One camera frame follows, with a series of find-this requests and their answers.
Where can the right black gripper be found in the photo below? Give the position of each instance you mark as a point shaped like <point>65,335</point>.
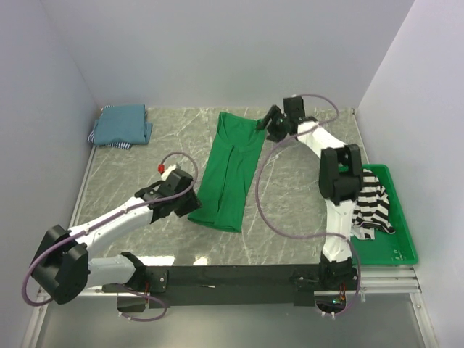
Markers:
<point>276,113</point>

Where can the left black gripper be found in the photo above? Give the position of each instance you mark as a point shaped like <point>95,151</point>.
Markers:
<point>193,203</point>

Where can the blue white striped tank top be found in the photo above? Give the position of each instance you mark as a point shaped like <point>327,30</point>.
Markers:
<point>119,145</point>

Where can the black white striped tank top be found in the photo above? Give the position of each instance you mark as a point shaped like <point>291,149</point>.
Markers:
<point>371,212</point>

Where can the green tank top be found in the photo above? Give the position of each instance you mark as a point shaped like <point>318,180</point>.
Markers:
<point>229,173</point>

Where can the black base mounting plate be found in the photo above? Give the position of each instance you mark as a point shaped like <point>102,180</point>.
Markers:
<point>233,284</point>

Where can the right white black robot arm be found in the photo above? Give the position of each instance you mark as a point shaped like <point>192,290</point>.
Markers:
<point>340,181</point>

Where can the green plastic tray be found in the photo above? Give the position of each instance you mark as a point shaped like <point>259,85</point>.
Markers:
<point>385,249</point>

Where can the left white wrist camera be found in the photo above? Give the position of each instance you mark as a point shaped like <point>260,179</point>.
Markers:
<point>165,171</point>

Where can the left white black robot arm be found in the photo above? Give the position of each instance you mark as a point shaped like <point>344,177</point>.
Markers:
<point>66,261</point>

